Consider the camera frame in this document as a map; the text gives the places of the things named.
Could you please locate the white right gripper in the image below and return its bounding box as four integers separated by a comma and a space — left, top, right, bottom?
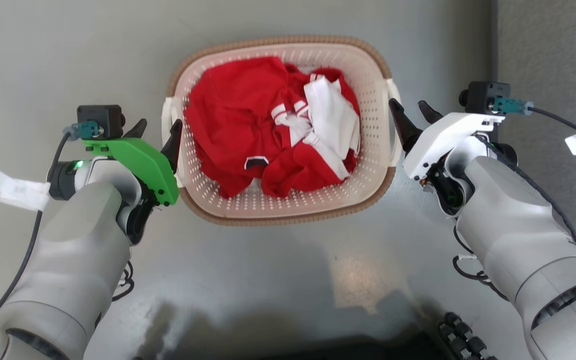
388, 97, 506, 201

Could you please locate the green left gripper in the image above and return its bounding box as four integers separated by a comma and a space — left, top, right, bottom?
81, 118, 184, 236

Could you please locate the white perforated laundry basket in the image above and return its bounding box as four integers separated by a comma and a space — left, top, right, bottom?
160, 35, 403, 227

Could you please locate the red and white garment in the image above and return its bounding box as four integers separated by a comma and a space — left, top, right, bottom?
183, 56, 362, 200

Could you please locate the black right camera cable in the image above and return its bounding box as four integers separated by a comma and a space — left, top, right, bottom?
491, 97, 576, 150

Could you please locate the black camera cable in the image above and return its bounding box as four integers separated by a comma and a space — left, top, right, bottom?
0, 121, 104, 327
491, 97, 576, 150

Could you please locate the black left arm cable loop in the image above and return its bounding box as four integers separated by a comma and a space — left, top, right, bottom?
111, 259, 136, 302

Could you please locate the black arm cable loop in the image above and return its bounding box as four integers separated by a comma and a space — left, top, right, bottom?
111, 259, 136, 302
451, 224, 510, 301

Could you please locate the black left camera cable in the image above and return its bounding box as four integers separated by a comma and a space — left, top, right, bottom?
0, 121, 104, 327

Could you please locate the black right arm cable loop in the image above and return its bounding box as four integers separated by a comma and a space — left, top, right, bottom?
451, 224, 510, 301

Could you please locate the long white cable label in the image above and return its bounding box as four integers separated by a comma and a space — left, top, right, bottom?
0, 150, 52, 212

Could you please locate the black ribbed cable chain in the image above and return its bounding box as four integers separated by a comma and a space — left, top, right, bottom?
436, 312, 500, 360

